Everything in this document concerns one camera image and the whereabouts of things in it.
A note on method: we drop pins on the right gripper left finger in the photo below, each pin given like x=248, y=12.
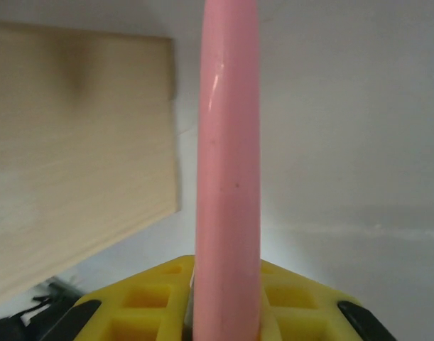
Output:
x=145, y=305

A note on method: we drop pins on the cardboard box with neat tape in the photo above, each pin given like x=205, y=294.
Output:
x=78, y=160

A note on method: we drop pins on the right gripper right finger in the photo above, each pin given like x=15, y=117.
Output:
x=309, y=312

